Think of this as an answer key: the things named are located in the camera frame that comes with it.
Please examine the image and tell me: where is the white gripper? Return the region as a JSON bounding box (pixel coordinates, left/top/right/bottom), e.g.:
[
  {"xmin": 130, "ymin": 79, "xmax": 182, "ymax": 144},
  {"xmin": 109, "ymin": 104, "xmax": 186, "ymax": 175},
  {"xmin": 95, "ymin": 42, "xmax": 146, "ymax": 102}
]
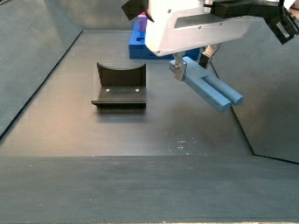
[{"xmin": 145, "ymin": 0, "xmax": 252, "ymax": 81}]

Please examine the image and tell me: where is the blue shape-sorter base block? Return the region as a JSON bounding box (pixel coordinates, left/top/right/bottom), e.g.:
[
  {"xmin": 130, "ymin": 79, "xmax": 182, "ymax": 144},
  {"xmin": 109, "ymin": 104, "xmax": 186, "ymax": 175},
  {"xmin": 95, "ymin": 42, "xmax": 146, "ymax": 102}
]
[{"xmin": 127, "ymin": 20, "xmax": 202, "ymax": 61}]

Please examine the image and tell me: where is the purple block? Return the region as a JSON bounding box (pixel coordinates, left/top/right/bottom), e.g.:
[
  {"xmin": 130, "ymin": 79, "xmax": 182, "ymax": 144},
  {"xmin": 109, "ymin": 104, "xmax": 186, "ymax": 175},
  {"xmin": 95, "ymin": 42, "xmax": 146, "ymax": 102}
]
[{"xmin": 138, "ymin": 13, "xmax": 147, "ymax": 32}]

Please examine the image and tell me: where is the light blue square-circle object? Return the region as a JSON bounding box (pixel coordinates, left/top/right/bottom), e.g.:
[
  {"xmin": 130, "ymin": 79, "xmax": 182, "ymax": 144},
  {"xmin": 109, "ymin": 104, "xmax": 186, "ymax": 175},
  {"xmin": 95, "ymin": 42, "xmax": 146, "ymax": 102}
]
[{"xmin": 170, "ymin": 57, "xmax": 243, "ymax": 112}]

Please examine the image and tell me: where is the black curved fixture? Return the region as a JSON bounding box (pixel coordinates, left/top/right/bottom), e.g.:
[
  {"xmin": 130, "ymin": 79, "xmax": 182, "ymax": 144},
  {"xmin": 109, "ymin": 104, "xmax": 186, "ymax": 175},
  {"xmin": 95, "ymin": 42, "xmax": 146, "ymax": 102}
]
[{"xmin": 91, "ymin": 63, "xmax": 146, "ymax": 109}]

